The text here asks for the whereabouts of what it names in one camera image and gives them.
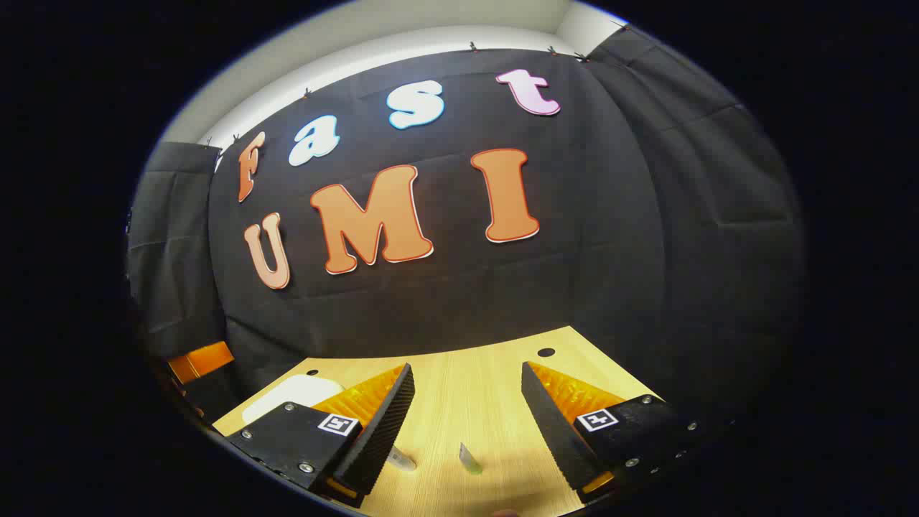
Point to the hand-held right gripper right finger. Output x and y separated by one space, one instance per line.
553 431

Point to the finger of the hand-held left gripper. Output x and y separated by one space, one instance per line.
203 359

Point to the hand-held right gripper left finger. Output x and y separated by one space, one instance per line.
384 431

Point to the pale yellow soft suitcase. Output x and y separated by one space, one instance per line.
287 393

